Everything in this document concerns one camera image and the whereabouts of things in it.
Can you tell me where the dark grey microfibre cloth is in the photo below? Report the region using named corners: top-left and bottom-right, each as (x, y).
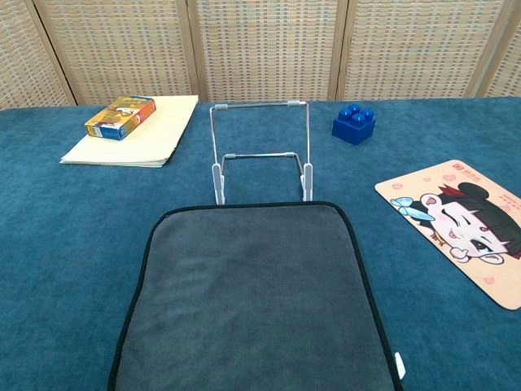
top-left (107, 200), bottom-right (407, 391)

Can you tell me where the blue building block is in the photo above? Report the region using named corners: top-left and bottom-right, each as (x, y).
top-left (331, 103), bottom-right (377, 147)

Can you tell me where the cream paper folder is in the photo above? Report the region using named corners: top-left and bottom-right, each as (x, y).
top-left (59, 94), bottom-right (200, 169)

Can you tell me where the woven folding screen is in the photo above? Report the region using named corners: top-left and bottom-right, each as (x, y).
top-left (0, 0), bottom-right (521, 111)

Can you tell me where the orange and blue carton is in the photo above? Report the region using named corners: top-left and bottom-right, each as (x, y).
top-left (84, 95), bottom-right (158, 142)

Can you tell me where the cartoon girl mouse pad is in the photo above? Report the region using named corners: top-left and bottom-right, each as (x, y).
top-left (374, 159), bottom-right (521, 311)

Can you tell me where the blue table cover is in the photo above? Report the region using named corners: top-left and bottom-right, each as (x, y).
top-left (0, 96), bottom-right (521, 391)

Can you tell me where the metal wire rack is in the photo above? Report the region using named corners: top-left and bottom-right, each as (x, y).
top-left (209, 100), bottom-right (315, 209)

